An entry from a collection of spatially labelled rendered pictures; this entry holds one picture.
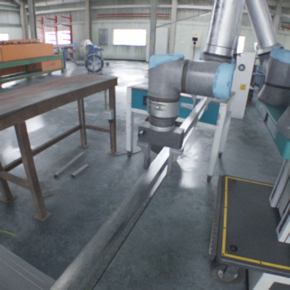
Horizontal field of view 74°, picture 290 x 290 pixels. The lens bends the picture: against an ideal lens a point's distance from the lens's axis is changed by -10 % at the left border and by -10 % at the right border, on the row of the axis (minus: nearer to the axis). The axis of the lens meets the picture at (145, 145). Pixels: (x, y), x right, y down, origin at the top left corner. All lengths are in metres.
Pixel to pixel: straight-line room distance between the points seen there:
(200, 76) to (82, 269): 0.47
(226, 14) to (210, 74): 0.21
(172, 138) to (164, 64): 0.21
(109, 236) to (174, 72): 0.40
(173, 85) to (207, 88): 0.08
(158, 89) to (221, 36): 0.24
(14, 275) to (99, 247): 0.17
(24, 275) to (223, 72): 0.59
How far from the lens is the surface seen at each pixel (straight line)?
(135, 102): 1.96
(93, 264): 0.43
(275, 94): 1.18
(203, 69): 0.54
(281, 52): 1.18
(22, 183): 1.58
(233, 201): 1.32
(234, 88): 3.84
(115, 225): 0.48
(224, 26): 0.66
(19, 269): 0.49
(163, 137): 0.61
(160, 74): 0.55
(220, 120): 1.72
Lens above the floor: 1.12
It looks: 26 degrees down
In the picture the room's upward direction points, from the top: 2 degrees clockwise
